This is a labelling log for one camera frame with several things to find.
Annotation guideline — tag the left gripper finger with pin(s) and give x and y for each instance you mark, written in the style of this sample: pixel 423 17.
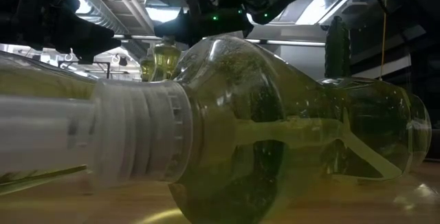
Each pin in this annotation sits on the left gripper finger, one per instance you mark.
pixel 86 52
pixel 96 35

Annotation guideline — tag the silver spiral ventilation duct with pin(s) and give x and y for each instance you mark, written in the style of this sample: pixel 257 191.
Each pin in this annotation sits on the silver spiral ventilation duct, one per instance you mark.
pixel 103 11

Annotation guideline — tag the long linear ceiling light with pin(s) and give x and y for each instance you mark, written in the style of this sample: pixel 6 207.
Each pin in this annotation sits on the long linear ceiling light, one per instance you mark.
pixel 292 42

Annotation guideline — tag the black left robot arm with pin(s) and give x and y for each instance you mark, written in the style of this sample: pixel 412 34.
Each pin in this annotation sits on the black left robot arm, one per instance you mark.
pixel 7 18

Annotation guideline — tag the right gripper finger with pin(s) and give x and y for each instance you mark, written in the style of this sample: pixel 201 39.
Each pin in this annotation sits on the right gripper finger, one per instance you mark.
pixel 175 28

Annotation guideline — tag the yellow soap pump bottle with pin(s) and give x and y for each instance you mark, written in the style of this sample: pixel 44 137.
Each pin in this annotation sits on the yellow soap pump bottle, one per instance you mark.
pixel 41 79
pixel 166 59
pixel 258 114

